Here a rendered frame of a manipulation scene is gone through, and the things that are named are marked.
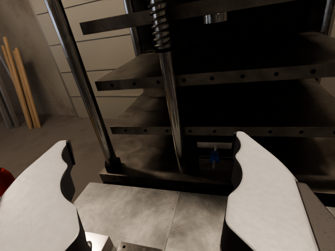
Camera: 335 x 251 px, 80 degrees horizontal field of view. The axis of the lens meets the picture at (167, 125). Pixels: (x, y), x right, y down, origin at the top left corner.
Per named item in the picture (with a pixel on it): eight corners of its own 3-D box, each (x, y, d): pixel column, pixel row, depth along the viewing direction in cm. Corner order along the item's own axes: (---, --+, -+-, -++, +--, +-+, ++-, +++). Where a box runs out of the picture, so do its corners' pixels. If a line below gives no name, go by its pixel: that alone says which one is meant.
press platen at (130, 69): (386, 73, 65) (392, 58, 63) (97, 91, 98) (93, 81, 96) (311, 38, 126) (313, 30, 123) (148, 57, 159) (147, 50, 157)
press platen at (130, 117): (361, 138, 77) (366, 127, 75) (111, 134, 110) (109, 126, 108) (304, 77, 138) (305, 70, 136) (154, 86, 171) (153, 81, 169)
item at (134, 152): (386, 209, 79) (392, 198, 76) (101, 181, 118) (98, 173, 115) (313, 112, 148) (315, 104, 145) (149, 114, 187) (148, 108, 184)
